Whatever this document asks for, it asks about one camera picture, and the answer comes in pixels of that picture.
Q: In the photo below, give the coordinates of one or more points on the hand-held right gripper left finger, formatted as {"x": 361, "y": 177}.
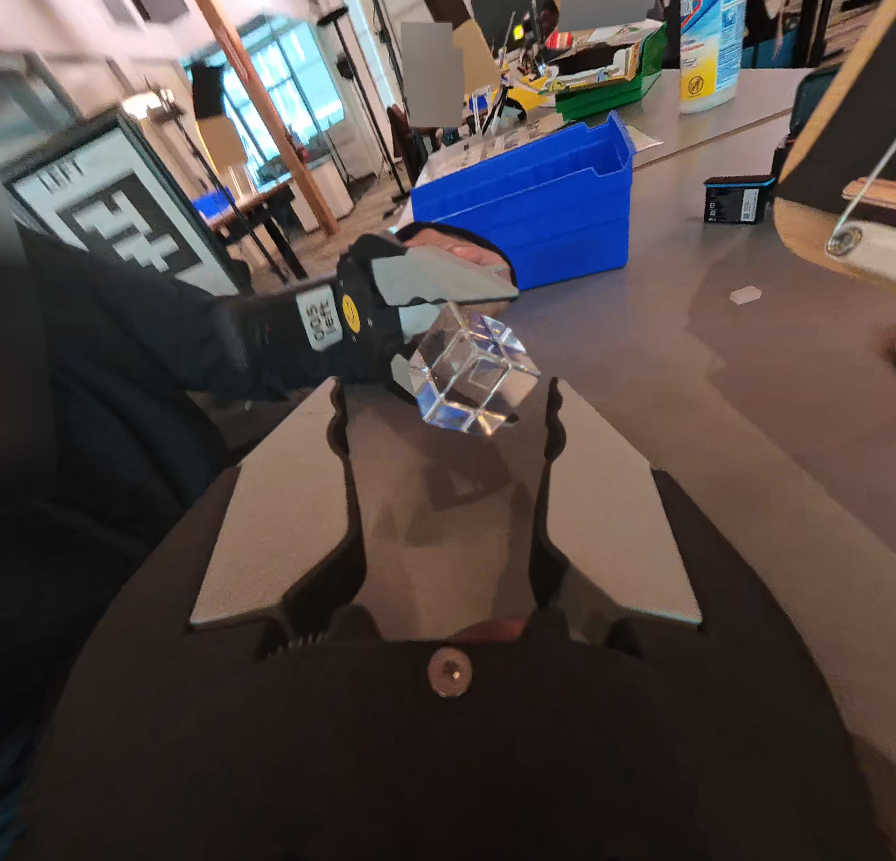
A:
{"x": 280, "y": 525}

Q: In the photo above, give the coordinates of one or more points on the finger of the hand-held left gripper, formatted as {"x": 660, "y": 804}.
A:
{"x": 434, "y": 280}
{"x": 402, "y": 378}

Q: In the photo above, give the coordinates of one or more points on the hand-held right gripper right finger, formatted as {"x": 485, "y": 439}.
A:
{"x": 609, "y": 525}

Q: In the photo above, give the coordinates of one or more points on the clear glass cube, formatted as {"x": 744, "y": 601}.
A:
{"x": 476, "y": 371}

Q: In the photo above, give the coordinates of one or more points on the blue plastic bin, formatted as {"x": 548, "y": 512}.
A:
{"x": 532, "y": 203}

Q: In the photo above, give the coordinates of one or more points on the person's left forearm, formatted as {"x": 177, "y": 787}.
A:
{"x": 105, "y": 329}

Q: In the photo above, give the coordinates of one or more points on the person's left hand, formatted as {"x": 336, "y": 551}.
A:
{"x": 476, "y": 252}

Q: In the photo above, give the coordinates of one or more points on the person's right hand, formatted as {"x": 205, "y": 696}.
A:
{"x": 490, "y": 628}

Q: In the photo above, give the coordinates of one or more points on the green plastic bin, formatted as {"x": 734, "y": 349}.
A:
{"x": 609, "y": 94}

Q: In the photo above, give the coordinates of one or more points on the white paper scrap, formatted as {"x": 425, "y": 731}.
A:
{"x": 745, "y": 295}

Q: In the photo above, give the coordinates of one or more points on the black floor lamp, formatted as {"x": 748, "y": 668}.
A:
{"x": 332, "y": 15}

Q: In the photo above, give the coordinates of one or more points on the small black box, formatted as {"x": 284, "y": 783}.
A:
{"x": 735, "y": 201}

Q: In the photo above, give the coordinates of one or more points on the white disinfecting wipes canister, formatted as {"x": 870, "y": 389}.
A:
{"x": 714, "y": 35}

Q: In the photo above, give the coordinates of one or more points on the black display board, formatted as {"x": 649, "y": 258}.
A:
{"x": 847, "y": 140}

